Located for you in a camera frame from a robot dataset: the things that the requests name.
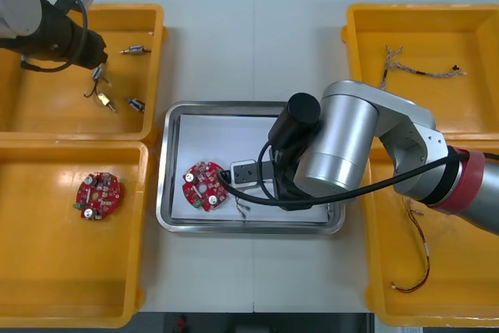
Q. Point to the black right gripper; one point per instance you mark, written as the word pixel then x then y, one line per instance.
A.
pixel 286 188

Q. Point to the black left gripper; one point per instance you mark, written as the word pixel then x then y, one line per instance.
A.
pixel 90 48

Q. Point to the small metal solenoid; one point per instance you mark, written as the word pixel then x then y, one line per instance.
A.
pixel 97 73
pixel 135 51

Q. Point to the silver-grey left robot arm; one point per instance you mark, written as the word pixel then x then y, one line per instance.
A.
pixel 15 5

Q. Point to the silver-grey right robot arm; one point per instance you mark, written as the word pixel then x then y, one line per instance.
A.
pixel 343 142

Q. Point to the blue-label metal solenoid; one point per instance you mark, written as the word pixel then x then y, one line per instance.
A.
pixel 135 103

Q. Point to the round red circuit board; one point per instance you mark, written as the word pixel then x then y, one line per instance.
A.
pixel 99 196
pixel 204 188

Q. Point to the yellow-orange plastic bin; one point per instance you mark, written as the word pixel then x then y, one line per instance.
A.
pixel 448 290
pixel 128 122
pixel 429 29
pixel 58 263

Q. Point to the steel tray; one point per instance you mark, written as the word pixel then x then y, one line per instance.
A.
pixel 165 192

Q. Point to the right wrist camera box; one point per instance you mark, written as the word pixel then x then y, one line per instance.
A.
pixel 243 173

